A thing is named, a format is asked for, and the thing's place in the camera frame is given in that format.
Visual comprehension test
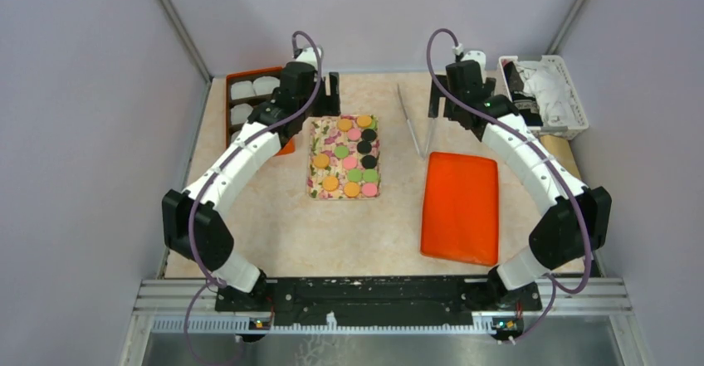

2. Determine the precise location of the floral tray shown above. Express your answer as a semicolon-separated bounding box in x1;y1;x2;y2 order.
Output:
306;115;381;200

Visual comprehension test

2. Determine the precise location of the orange compartment box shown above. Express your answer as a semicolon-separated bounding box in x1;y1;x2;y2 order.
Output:
224;66;283;148

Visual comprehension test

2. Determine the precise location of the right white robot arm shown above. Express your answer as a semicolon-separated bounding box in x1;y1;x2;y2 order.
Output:
431;45;612;310

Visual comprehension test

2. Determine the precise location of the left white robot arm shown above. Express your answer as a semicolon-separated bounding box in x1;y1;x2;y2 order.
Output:
162;46;340;311

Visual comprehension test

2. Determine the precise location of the pink cookie upper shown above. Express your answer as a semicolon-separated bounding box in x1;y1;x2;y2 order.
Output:
347;128;362;141

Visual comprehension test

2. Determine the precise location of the pink cookie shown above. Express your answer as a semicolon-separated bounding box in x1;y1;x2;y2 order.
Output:
361;183;379;198
347;128;362;141
342;156;358;170

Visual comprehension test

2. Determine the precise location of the black item in basket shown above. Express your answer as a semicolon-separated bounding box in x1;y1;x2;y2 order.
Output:
502;61;544;127

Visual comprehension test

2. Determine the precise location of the green cookie middle left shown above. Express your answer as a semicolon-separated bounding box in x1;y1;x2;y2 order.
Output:
334;145;350;159

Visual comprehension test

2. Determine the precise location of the black cookie upper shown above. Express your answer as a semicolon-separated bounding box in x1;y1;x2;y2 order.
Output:
361;129;378;142

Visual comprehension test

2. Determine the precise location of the black cookie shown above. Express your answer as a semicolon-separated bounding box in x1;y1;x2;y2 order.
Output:
361;129;378;142
360;154;378;169
356;141;373;154

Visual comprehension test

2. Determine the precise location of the white cloth in basket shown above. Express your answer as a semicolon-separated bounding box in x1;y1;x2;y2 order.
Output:
516;61;578;126

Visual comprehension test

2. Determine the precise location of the black cookie middle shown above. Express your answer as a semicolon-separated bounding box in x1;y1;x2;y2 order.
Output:
356;141;373;154

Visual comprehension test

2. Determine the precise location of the white plastic basket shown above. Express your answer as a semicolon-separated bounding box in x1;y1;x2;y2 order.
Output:
497;56;589;140

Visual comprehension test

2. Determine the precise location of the pink cookie middle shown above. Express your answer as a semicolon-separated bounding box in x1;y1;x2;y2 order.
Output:
342;156;358;170

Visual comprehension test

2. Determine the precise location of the black cookie lower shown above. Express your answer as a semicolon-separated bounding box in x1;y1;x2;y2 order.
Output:
360;154;378;169

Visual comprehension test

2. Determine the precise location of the green cookie lower left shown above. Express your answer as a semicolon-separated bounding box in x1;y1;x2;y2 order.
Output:
347;168;363;183

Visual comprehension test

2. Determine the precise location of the green cookie lower right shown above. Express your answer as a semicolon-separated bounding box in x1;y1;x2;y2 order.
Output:
362;169;379;183

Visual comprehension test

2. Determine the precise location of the orange cookie bottom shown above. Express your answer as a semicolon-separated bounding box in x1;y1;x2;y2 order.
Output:
343;182;361;198

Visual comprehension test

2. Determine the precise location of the pink cookie bottom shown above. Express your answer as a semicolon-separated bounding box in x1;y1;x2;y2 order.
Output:
361;183;379;198

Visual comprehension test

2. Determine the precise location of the orange box lid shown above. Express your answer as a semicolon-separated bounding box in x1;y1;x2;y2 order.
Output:
420;152;500;266

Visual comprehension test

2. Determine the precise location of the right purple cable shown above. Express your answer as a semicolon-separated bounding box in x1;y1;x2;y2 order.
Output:
426;28;594;344

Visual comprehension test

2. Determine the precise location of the purple cable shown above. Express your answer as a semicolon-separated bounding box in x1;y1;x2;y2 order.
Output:
426;28;594;344
183;31;324;366

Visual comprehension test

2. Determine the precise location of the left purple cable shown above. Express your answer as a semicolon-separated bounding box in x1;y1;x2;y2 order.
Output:
183;31;324;366

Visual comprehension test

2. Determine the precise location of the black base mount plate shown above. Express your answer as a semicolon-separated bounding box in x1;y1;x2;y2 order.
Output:
215;276;542;339

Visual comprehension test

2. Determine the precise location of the aluminium frame rail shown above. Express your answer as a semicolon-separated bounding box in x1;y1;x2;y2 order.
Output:
121;277;638;365

